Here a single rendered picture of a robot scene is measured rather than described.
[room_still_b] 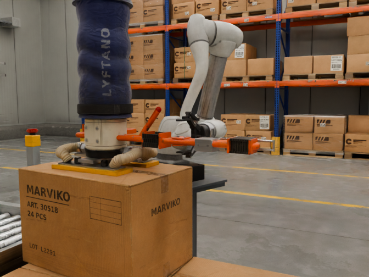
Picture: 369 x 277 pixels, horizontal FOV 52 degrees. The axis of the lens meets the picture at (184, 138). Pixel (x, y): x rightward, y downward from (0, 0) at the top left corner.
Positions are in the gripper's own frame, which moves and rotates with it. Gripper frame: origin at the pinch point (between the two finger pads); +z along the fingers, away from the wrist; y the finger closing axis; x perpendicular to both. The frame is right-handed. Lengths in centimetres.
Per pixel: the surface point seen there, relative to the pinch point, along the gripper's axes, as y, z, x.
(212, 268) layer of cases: 53, 2, -16
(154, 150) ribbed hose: 5.5, 8.3, 7.7
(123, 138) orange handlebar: -0.2, 17.5, 16.1
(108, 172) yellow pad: 11.5, 28.9, 14.4
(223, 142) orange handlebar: -0.5, 17.0, -26.4
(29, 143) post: 12, -24, 123
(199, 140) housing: -0.7, 17.4, -17.4
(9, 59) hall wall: -141, -650, 978
